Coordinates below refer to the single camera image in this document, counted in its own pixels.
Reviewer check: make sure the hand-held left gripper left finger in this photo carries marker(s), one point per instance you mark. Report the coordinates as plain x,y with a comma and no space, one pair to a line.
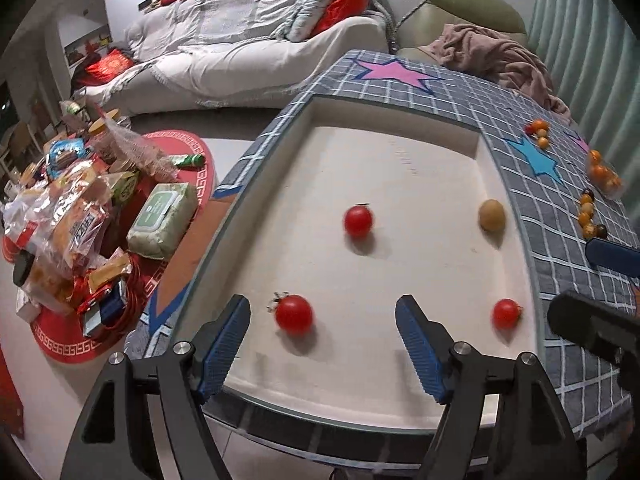
225,350

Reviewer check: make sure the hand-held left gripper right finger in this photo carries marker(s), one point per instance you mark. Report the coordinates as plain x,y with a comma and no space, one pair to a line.
420,350

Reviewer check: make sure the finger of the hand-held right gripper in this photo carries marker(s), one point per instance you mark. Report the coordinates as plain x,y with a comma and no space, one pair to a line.
612,258
590,322

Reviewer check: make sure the red tomato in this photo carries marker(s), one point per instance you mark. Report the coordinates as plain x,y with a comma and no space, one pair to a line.
506,313
358,221
294,313

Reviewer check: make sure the row of small orange fruits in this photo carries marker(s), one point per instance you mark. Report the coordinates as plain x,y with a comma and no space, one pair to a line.
587,216

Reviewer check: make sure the plastic bag of orange fruits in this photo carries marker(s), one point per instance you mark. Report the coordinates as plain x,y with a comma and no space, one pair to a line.
602,172

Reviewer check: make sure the cluster of small orange fruits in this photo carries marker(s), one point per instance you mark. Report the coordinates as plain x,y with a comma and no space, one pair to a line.
539,129

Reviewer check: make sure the brown round fruit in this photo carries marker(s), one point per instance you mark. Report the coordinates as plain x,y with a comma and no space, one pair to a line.
492,215

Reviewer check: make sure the green wet wipes pack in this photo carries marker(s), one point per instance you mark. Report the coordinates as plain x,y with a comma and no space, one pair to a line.
161,220

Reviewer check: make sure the red round rug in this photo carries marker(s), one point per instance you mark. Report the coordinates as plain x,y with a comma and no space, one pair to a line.
197,182

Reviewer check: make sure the green bottle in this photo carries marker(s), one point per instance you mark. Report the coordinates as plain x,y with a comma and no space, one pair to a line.
189,160

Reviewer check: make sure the pile of snack packets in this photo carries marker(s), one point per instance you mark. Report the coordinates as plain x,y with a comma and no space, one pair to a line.
70,220

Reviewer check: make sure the clear crinkled plastic bag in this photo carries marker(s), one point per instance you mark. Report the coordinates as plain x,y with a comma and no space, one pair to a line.
132,147

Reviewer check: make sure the pink crumpled blanket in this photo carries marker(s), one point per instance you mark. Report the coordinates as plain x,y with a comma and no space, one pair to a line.
500,60

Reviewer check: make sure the grey checked star tablecloth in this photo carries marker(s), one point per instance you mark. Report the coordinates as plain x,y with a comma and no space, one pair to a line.
450,91

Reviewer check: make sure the pale green curtain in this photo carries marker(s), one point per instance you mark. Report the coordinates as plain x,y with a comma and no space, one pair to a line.
580,15

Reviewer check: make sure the white covered sofa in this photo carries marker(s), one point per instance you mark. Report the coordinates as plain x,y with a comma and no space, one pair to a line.
240,72

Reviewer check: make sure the green armchair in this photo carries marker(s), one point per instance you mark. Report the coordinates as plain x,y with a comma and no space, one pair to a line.
470,6

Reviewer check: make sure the red patterned cushion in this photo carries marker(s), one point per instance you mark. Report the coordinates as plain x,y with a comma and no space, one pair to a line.
107,66

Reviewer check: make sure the grey quilted blanket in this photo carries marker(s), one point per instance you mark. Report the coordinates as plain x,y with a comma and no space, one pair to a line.
225,15

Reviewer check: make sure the red shiny cushion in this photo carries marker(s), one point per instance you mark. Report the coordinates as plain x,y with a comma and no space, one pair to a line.
345,7

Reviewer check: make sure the wall pictures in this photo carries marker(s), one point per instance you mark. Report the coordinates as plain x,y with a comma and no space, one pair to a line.
87,44

